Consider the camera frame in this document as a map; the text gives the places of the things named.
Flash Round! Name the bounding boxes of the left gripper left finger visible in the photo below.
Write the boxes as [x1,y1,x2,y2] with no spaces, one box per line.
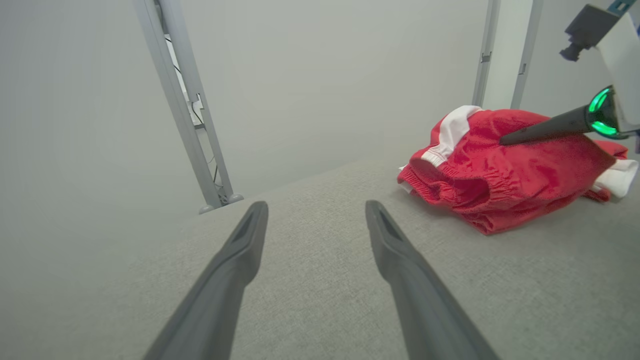
[142,201,269,360]

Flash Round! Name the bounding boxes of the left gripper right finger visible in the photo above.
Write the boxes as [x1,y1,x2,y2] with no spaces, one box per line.
[365,200,501,360]

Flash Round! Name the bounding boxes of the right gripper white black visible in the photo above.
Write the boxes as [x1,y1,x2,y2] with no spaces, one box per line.
[499,12,640,147]

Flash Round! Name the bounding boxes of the red shorts with white stripes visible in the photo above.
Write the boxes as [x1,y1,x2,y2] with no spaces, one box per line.
[397,105,640,236]

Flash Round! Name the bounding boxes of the grey metal frame post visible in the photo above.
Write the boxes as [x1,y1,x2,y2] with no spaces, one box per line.
[132,0,236,211]

